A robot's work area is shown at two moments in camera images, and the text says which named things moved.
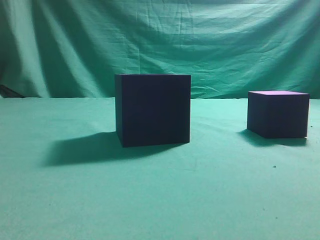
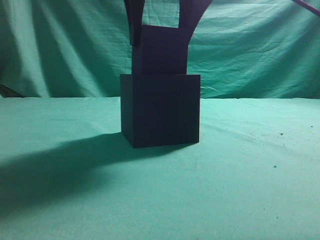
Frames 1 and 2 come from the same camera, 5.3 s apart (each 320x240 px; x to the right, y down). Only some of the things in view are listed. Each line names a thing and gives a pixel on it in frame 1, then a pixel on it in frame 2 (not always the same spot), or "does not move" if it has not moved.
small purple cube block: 278,114 → 164,50
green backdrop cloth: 74,48 does not move
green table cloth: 64,176 does not move
